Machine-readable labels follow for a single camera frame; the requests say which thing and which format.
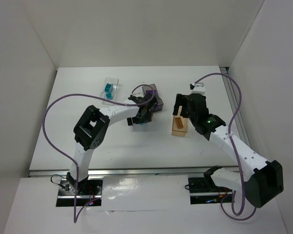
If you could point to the purple lego brick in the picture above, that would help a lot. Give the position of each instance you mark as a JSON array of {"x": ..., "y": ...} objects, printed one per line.
[{"x": 151, "y": 92}]

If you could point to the orange translucent plastic container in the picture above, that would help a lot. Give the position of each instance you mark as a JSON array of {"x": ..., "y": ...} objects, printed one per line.
[{"x": 179, "y": 132}]

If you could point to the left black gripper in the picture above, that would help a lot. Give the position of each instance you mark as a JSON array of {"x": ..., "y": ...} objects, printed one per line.
[{"x": 143, "y": 107}]

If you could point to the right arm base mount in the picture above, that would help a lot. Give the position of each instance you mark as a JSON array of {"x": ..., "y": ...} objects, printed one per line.
[{"x": 201, "y": 193}]

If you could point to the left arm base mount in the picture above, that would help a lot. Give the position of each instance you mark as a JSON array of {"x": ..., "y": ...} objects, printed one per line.
[{"x": 91, "y": 193}]

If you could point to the small teal lego brick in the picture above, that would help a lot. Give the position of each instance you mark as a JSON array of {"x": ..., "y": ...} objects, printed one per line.
[{"x": 109, "y": 88}]

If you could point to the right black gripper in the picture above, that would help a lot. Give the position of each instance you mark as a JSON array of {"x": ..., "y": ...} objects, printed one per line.
[{"x": 185, "y": 104}]

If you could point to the dark smoky plastic container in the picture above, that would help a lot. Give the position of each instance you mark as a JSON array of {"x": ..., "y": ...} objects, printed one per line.
[{"x": 158, "y": 105}]

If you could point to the teal oval lego piece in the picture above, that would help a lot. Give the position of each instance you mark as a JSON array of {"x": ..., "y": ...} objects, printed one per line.
[{"x": 109, "y": 96}]

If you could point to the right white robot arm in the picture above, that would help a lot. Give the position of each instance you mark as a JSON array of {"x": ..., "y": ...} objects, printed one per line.
[{"x": 260, "y": 179}]

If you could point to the aluminium side rail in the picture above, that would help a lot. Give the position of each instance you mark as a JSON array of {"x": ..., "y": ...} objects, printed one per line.
[{"x": 239, "y": 117}]

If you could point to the clear plastic container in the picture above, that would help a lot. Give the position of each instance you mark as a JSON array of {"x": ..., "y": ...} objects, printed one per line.
[{"x": 115, "y": 82}]

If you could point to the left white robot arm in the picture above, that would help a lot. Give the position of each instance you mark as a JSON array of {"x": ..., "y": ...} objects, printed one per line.
[{"x": 92, "y": 126}]

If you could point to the orange lego plate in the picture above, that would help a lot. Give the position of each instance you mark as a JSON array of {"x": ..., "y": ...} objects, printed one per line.
[{"x": 179, "y": 123}]

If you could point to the aluminium front rail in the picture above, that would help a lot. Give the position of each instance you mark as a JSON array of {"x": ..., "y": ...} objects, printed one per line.
[{"x": 115, "y": 172}]

